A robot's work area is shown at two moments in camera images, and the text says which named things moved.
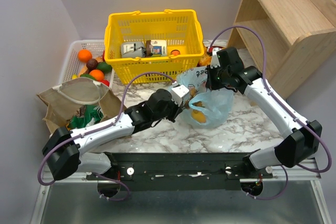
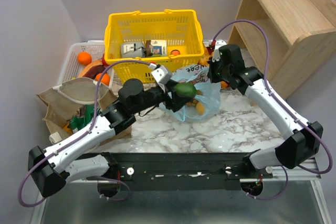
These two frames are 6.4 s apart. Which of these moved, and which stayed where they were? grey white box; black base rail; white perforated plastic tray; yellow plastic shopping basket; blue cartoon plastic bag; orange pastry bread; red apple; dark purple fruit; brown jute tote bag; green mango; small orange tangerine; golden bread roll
Moved: green mango; dark purple fruit; small orange tangerine; blue cartoon plastic bag; red apple; golden bread roll
Stayed: white perforated plastic tray; grey white box; black base rail; orange pastry bread; yellow plastic shopping basket; brown jute tote bag
